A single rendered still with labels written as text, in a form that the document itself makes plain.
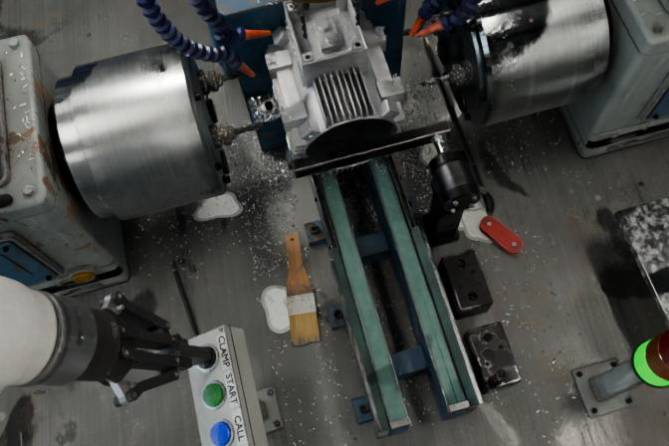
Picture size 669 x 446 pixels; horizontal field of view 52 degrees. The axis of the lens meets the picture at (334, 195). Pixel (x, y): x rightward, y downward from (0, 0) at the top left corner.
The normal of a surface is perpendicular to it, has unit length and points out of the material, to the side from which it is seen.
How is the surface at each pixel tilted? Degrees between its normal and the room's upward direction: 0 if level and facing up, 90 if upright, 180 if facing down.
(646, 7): 0
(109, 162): 43
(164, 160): 55
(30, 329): 74
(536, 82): 66
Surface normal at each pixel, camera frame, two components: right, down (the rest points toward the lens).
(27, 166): -0.04, -0.40
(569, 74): 0.22, 0.64
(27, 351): 0.88, 0.27
